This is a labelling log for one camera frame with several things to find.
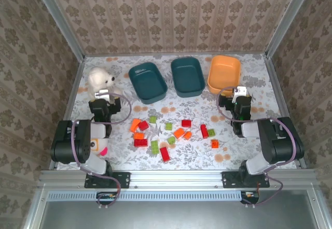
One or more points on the sloped orange lego brick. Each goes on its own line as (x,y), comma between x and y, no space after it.
(135,125)

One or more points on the orange lego brick with print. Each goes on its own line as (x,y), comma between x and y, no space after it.
(214,143)

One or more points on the long green lego brick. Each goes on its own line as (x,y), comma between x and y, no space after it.
(154,147)

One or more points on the long red lego brick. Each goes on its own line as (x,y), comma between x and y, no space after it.
(165,154)

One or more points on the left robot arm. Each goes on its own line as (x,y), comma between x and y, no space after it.
(70,143)

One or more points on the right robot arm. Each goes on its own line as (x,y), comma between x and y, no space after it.
(280,140)

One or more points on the white plush teddy bear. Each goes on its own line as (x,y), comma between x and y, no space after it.
(99,81)

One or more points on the dark teal plastic bin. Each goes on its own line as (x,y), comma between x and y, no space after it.
(187,77)
(147,83)

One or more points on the white orange pink plush toy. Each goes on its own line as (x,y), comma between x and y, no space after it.
(99,146)

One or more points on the orange plastic bin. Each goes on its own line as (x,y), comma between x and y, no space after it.
(224,73)

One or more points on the grey metal sheet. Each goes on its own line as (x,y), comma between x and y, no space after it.
(181,216)

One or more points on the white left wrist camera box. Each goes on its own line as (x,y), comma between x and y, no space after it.
(101,94)

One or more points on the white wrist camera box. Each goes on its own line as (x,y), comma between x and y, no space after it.
(239,92)
(101,94)

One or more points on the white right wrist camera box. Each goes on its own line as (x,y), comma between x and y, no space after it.
(239,92)

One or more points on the aluminium side rail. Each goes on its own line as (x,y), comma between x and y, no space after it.
(278,94)
(74,94)

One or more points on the aluminium mounting rail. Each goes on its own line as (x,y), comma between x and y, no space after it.
(176,178)

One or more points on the aluminium frame post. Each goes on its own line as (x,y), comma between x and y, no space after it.
(58,18)
(288,18)

